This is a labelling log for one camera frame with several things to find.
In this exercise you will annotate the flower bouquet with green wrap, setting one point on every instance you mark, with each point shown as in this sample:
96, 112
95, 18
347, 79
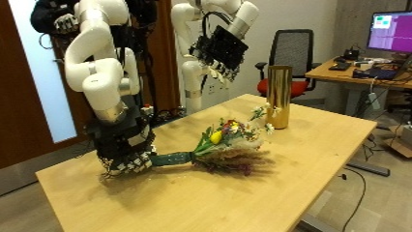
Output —
232, 145

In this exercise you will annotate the gold cylindrical vase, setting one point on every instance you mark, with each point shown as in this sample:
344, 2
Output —
279, 96

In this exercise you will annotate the emergency stop button box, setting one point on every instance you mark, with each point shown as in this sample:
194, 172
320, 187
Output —
147, 110

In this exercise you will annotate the black mesh chair red seat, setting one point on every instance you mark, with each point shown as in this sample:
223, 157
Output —
292, 48

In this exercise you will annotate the brown door with glass panel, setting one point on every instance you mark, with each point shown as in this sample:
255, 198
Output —
22, 112

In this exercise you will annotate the wooden office desk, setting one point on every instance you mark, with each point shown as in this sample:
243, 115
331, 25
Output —
335, 75

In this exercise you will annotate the black keyboard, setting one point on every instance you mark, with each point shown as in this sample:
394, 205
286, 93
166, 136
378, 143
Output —
340, 66

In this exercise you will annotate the small black desk device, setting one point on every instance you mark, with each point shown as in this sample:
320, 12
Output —
352, 54

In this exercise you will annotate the white power strip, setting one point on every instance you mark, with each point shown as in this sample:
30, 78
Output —
374, 100

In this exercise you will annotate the computer monitor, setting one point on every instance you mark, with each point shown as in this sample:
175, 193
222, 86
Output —
392, 32

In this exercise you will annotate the black hanging bundle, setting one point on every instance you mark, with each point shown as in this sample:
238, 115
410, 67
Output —
47, 16

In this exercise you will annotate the grey table foot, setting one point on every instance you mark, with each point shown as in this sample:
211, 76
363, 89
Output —
368, 167

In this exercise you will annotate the cardboard box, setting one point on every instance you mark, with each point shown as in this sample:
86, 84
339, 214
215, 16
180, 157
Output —
402, 143

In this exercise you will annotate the white wall outlet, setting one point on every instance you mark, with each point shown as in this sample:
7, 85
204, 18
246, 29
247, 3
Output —
211, 89

